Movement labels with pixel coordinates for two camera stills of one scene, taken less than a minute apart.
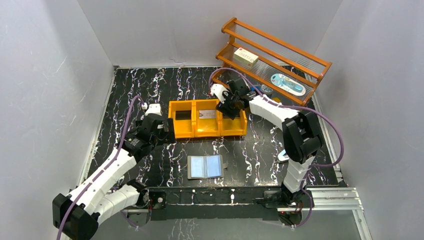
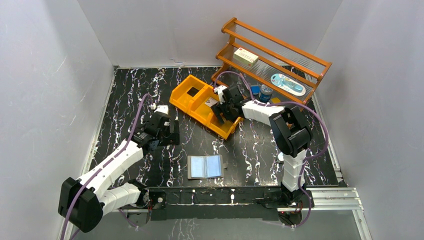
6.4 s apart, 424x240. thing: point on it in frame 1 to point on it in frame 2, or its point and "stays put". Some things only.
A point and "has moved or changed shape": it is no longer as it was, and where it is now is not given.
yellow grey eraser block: [277, 99] stays put
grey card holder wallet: [205, 166] stays put
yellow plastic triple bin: [201, 118] has moved or changed shape
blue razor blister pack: [288, 84] stays put
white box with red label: [245, 57] stays put
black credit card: [183, 114] to [192, 91]
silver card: [207, 114] to [210, 101]
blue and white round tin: [266, 89] stays put
